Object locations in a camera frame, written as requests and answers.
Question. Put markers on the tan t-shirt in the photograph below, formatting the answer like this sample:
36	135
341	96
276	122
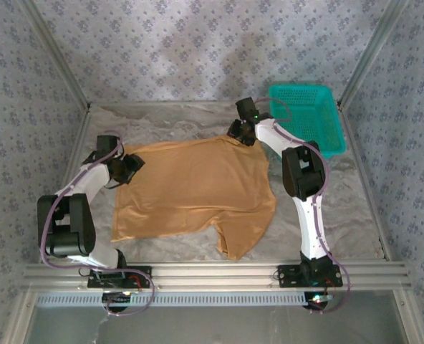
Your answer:
197	179

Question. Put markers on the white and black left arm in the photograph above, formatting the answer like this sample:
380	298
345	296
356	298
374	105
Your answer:
90	179

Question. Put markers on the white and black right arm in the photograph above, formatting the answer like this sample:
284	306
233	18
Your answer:
308	222

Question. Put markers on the teal plastic slotted basket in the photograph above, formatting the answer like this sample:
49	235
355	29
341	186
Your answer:
319	122

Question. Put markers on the small controller board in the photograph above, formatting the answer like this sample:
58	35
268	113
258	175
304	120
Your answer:
317	299
117	296

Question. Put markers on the aluminium frame post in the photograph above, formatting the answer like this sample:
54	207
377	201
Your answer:
54	53
373	53
410	322
18	319

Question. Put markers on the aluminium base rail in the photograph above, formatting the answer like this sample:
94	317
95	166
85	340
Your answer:
215	276

